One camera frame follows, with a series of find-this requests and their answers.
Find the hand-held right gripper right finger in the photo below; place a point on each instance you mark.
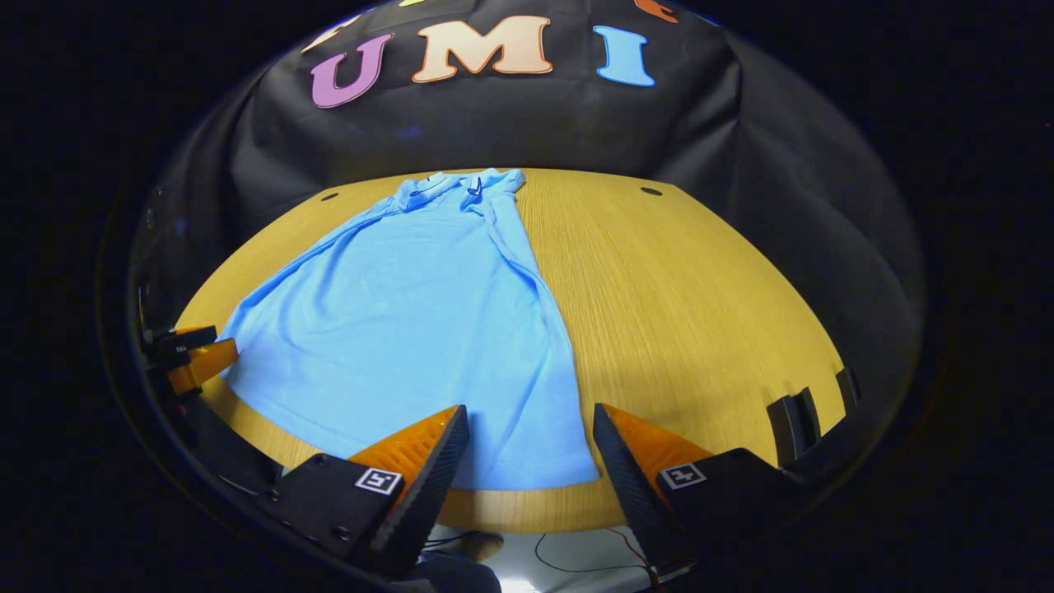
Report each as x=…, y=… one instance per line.
x=630, y=494

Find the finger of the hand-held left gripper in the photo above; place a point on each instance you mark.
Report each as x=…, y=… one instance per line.
x=202, y=362

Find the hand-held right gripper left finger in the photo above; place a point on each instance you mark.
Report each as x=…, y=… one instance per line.
x=428, y=494

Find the light blue T-shirt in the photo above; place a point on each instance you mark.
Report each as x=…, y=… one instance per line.
x=412, y=329

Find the person's dark trouser leg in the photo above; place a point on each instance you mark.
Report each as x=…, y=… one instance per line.
x=453, y=576

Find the black clamp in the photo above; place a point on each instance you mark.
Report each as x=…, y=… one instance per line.
x=792, y=428

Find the black backdrop cloth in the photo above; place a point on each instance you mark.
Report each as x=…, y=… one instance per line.
x=535, y=123

